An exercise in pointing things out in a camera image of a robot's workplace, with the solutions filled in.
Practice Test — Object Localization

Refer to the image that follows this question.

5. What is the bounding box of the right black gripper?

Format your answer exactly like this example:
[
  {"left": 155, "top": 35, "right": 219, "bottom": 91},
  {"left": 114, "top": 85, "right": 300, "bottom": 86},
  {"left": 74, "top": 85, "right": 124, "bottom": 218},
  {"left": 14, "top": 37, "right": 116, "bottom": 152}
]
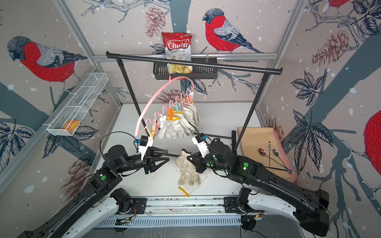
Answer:
[{"left": 185, "top": 151, "right": 231, "bottom": 176}]

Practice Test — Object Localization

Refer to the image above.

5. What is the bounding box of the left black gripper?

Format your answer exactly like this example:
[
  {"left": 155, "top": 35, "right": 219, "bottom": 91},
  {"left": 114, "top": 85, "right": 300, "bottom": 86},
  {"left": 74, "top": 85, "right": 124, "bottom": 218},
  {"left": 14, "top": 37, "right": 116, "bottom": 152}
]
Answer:
[{"left": 115, "top": 146, "right": 169, "bottom": 176}]

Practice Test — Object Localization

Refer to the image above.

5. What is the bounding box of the white yellow-trim work glove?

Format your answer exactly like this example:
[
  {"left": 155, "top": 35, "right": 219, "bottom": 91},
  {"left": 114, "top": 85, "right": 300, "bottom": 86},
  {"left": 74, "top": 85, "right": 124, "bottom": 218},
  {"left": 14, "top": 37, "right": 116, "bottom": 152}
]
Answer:
[{"left": 173, "top": 111, "right": 195, "bottom": 136}]

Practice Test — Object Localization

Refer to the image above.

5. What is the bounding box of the pink clip hanger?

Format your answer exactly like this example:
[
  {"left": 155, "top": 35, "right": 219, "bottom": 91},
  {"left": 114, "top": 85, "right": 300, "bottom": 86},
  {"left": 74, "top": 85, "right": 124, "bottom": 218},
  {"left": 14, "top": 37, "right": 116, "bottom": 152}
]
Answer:
[{"left": 134, "top": 59, "right": 195, "bottom": 139}]

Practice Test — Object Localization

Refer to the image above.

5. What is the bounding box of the green-striped leather glove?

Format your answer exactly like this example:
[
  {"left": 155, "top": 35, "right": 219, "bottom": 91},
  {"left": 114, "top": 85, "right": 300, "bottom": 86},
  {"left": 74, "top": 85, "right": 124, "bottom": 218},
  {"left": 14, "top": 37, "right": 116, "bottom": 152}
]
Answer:
[{"left": 187, "top": 104, "right": 201, "bottom": 127}]

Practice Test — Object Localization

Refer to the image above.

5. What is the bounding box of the black clothes rack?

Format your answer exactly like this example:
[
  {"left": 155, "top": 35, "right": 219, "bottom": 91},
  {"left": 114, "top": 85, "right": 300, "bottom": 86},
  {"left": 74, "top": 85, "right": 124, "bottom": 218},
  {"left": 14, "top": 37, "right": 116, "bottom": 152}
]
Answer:
[{"left": 106, "top": 51, "right": 283, "bottom": 158}]

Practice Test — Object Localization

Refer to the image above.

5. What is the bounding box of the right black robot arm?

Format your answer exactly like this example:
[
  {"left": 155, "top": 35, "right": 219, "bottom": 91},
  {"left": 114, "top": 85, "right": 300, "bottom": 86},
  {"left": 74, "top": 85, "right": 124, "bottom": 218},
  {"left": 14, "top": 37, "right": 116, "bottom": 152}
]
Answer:
[{"left": 187, "top": 135, "right": 329, "bottom": 237}]

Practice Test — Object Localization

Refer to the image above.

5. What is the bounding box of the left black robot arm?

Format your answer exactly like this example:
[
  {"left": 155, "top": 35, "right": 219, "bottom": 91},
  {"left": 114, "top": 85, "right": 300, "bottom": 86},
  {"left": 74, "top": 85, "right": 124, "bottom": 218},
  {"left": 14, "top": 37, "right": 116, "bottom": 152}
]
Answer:
[{"left": 19, "top": 145, "right": 169, "bottom": 238}]

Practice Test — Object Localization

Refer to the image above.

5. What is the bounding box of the yellow clothespin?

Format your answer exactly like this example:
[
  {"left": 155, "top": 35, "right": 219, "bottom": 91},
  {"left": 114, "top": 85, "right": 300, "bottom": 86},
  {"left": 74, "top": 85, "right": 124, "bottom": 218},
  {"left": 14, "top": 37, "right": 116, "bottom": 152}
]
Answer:
[{"left": 147, "top": 125, "right": 156, "bottom": 138}]

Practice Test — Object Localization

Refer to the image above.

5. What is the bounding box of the white clothespin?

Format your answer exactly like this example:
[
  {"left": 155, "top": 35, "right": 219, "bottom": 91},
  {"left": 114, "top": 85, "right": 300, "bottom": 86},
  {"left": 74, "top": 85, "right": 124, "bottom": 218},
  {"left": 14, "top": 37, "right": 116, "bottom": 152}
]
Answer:
[{"left": 159, "top": 115, "right": 167, "bottom": 129}]

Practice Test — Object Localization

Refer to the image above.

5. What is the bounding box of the orange clothespin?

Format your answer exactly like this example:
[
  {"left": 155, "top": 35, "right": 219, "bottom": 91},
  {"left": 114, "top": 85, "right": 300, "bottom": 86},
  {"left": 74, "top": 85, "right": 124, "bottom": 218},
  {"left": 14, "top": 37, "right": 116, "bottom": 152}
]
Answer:
[{"left": 166, "top": 108, "right": 174, "bottom": 121}]

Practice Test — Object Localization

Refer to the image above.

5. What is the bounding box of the mint green clothespin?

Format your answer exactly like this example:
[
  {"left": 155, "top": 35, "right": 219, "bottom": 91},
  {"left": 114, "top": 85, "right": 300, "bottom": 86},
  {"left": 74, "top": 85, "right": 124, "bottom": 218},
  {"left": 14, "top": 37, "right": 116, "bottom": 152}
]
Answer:
[{"left": 175, "top": 102, "right": 183, "bottom": 113}]

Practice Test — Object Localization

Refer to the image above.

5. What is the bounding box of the iridescent spoon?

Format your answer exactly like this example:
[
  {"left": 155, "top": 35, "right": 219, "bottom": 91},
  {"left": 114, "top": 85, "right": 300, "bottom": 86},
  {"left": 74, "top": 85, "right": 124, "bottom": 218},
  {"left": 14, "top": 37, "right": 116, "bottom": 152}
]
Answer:
[{"left": 258, "top": 148, "right": 284, "bottom": 168}]

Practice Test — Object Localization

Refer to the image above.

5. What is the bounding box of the tan pink-edged placemat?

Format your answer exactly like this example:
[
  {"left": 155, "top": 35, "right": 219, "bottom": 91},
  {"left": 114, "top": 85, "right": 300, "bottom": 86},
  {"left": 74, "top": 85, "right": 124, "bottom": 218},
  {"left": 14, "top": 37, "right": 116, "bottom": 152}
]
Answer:
[{"left": 238, "top": 127, "right": 296, "bottom": 183}]

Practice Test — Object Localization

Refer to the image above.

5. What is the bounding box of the silver spoon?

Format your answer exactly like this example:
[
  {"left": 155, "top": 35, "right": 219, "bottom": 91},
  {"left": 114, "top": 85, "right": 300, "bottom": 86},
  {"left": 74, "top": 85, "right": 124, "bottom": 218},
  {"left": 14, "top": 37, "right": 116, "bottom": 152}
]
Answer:
[{"left": 273, "top": 149, "right": 292, "bottom": 173}]

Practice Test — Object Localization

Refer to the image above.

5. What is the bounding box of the black ladle spoon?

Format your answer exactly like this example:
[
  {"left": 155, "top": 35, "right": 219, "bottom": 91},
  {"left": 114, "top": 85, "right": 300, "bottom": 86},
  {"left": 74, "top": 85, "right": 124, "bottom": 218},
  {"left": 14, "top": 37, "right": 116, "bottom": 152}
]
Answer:
[{"left": 264, "top": 166, "right": 292, "bottom": 174}]

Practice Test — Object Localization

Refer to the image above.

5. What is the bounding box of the orange snack packet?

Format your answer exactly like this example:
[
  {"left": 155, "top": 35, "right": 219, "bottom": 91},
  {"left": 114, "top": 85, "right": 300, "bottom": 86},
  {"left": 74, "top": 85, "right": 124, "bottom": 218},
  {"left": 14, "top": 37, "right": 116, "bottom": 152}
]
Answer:
[{"left": 62, "top": 119, "right": 81, "bottom": 133}]

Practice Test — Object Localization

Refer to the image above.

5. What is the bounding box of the red cassava chips bag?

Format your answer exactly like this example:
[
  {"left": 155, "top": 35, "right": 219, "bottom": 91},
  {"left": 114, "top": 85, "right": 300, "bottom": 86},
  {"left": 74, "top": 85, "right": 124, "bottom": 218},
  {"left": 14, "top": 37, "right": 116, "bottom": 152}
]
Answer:
[{"left": 161, "top": 32, "right": 193, "bottom": 74}]

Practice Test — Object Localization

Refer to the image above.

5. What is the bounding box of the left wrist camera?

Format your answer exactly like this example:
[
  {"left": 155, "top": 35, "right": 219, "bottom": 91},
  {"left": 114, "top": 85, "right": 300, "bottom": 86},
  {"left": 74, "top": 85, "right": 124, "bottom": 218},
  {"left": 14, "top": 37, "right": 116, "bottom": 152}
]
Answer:
[{"left": 138, "top": 135, "right": 153, "bottom": 161}]

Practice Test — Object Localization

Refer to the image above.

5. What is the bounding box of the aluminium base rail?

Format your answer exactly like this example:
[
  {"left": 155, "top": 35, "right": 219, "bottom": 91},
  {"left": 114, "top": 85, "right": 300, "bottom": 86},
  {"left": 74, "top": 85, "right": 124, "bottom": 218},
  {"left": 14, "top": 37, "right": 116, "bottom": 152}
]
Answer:
[{"left": 62, "top": 195, "right": 310, "bottom": 229}]

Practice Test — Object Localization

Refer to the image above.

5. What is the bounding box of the dark wall basket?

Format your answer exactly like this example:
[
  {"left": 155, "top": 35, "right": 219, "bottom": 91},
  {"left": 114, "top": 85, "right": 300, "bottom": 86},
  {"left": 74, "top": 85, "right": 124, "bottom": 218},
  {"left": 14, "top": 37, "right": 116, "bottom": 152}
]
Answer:
[{"left": 153, "top": 58, "right": 217, "bottom": 80}]

